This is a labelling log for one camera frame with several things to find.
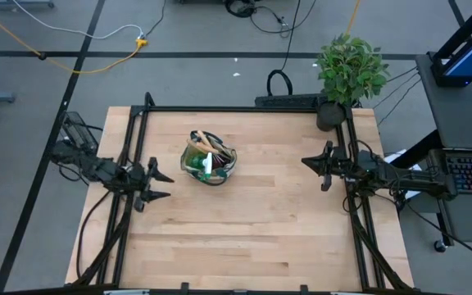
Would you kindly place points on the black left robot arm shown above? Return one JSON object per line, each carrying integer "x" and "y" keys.
{"x": 96, "y": 170}

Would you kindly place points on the grey desk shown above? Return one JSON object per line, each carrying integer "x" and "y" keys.
{"x": 461, "y": 119}

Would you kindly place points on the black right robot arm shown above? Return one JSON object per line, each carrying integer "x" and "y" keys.
{"x": 416, "y": 180}

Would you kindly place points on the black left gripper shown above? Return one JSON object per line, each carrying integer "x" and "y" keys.
{"x": 143, "y": 184}

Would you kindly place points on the beige green-trimmed gardening bag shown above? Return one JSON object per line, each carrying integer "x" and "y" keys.
{"x": 230, "y": 157}

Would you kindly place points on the white paper sheet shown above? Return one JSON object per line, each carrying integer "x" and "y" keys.
{"x": 396, "y": 156}

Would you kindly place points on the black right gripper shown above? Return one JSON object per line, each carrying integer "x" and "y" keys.
{"x": 338, "y": 166}

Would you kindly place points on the black power strip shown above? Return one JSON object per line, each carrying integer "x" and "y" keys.
{"x": 285, "y": 100}

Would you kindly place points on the black plant pot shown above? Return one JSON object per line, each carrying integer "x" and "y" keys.
{"x": 328, "y": 116}

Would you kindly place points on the backlit laptop keyboard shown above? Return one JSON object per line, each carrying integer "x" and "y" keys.
{"x": 471, "y": 174}

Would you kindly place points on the grey cart base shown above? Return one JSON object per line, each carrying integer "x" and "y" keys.
{"x": 14, "y": 3}

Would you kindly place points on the green leafy plant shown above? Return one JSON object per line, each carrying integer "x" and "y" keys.
{"x": 350, "y": 69}

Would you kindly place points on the black mesh power box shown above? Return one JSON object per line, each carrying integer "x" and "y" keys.
{"x": 78, "y": 133}

